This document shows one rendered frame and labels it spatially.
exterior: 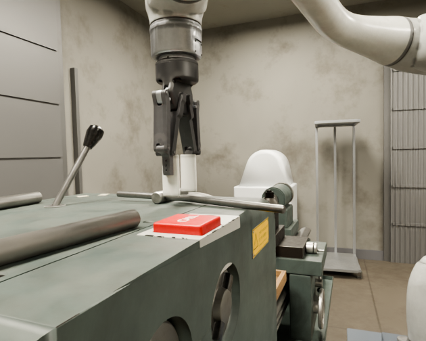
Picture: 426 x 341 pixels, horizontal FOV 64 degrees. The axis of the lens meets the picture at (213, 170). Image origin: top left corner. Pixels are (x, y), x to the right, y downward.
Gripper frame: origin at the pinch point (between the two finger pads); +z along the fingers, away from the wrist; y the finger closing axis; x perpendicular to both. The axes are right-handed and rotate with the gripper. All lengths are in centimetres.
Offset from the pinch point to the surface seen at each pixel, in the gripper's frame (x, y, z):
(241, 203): -12.3, -3.6, 3.9
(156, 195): 3.9, -1.8, 3.2
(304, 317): -11, 79, 60
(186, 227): -11.7, -21.4, 3.9
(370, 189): -52, 399, 43
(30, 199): 27.1, -8.2, 3.7
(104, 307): -14.0, -37.2, 5.3
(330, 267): -8, 322, 120
